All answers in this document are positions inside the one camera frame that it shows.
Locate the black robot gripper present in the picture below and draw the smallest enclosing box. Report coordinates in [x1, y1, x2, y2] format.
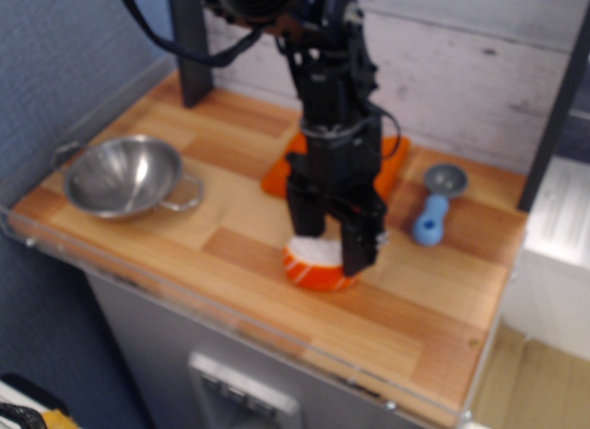
[287, 122, 386, 277]

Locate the orange salmon sushi toy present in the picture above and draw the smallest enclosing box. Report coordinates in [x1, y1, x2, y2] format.
[282, 236, 360, 292]

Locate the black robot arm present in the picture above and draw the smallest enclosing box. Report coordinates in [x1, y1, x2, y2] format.
[201, 0, 386, 277]

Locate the clear acrylic table guard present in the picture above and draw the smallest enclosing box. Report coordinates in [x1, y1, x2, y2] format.
[1, 57, 525, 427]

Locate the orange knitted cloth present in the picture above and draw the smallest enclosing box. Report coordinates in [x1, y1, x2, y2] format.
[261, 132, 411, 201]

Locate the blue grey toy scoop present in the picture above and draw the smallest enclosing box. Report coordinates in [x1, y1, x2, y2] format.
[412, 163, 468, 246]

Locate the grey toy fridge cabinet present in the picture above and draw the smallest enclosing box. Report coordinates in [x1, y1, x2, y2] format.
[88, 275, 422, 428]

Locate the silver dispenser button panel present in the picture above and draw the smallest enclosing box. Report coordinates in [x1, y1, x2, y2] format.
[187, 352, 303, 428]

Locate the white side cabinet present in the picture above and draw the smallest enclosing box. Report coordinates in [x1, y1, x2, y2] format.
[501, 157, 589, 360]

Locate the black yellow object bottom-left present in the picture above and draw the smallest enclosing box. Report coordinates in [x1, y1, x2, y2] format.
[1, 374, 79, 428]

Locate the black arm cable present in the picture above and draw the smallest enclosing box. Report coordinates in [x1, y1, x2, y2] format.
[114, 0, 264, 69]

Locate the stainless steel two-handled bowl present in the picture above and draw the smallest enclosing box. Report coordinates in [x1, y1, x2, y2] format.
[51, 134, 205, 220]

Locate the dark grey right post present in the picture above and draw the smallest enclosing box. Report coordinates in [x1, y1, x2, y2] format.
[517, 6, 589, 212]

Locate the dark grey post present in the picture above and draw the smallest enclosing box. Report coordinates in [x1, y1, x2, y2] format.
[517, 6, 589, 212]
[169, 0, 214, 108]

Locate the dark grey left post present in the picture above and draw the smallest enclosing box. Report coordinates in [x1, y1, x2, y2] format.
[169, 0, 214, 108]

